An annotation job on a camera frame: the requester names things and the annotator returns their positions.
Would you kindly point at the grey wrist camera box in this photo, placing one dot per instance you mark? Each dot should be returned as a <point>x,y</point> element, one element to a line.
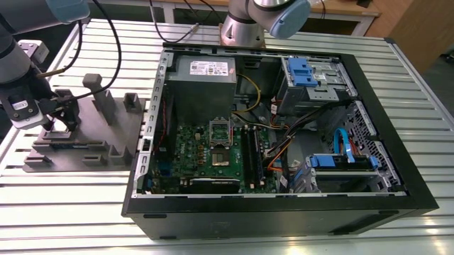
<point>36,53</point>

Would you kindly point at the black PC case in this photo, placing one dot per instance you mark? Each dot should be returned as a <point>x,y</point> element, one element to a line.
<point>270,220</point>

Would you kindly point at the CPU socket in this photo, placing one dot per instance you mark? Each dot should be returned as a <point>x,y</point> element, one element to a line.
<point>222,158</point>

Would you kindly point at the black graphics card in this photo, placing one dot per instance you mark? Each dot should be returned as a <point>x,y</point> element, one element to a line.
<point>213,186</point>

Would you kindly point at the green motherboard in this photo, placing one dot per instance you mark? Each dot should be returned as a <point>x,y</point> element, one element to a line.
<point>191,148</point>

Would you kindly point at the grey parts rack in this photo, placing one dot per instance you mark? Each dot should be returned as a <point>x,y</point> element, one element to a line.
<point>92,127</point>

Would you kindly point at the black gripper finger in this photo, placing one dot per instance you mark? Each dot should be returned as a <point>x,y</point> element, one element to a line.
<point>50,123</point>
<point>71,117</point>

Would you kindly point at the low grey disk bay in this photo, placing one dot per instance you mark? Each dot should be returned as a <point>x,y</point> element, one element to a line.
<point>347,174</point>

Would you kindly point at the wooden cabinet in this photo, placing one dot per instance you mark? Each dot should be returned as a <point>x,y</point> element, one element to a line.
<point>422,29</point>

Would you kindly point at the black RAM slot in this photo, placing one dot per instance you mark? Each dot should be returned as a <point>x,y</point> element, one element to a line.
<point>253,164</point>
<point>246,156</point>

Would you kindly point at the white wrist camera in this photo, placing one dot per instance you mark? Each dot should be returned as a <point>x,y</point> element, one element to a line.
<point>30,122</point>

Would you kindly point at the tall grey drive cage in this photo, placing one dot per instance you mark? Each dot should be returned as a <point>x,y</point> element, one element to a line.
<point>319,98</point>

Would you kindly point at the green RAM stick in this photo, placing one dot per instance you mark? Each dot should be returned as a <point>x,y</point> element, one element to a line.
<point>71,145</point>

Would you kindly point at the blue plastic drive bracket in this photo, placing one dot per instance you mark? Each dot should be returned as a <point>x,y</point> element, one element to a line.
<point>301,69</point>

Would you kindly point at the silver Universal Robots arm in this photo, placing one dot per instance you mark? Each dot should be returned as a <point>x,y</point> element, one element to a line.
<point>14,53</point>

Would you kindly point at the grey power supply unit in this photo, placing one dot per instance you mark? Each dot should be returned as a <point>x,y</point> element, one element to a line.
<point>202,98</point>

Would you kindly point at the hard disk in blue carrier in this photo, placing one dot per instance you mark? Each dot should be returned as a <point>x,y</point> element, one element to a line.
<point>325,162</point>

